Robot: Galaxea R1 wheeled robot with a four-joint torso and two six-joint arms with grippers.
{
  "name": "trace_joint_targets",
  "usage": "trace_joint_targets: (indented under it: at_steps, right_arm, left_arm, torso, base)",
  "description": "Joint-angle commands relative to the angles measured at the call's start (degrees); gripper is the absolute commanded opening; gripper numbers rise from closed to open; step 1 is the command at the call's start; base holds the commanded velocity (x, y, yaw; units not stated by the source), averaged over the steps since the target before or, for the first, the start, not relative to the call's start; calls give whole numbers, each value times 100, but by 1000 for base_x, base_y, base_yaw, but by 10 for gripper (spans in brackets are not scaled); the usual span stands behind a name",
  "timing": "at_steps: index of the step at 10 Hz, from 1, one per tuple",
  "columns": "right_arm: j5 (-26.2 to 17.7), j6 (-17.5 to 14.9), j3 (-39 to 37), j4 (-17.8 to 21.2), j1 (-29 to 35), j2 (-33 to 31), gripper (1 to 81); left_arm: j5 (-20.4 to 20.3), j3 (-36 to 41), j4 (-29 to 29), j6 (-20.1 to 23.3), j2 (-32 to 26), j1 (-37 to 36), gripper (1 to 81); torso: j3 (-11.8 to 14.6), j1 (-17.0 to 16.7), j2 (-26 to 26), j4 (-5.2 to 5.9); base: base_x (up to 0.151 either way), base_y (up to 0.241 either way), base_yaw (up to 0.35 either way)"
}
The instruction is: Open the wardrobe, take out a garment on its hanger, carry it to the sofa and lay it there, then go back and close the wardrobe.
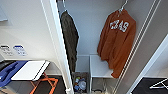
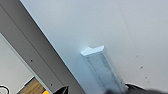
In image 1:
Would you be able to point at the white wardrobe door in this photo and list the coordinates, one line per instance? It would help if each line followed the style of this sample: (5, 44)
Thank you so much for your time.
(57, 40)
(146, 50)

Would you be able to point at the dark green jacket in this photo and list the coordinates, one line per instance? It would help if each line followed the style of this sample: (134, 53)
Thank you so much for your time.
(70, 40)

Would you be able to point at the white wardrobe carcass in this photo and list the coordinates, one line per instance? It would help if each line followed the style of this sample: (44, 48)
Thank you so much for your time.
(88, 26)

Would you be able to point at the orange printed hoodie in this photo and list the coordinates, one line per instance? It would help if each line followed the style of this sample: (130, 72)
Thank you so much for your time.
(116, 46)

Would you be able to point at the grey storage bin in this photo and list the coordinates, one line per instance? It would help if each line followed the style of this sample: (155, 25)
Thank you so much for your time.
(99, 87)

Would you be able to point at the white clothes hanger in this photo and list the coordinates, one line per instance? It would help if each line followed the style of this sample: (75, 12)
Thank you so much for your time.
(122, 8)
(64, 6)

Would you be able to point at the white bin lid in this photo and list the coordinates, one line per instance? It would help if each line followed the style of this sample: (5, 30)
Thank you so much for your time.
(30, 70)

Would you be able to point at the grey bin cabinet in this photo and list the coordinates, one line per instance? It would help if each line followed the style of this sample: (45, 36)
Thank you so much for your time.
(20, 88)

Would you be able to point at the orange floor frame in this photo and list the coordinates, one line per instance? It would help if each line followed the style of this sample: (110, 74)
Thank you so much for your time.
(50, 81)

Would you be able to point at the grey wall board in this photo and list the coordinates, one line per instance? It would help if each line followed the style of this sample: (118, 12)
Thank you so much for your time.
(2, 15)

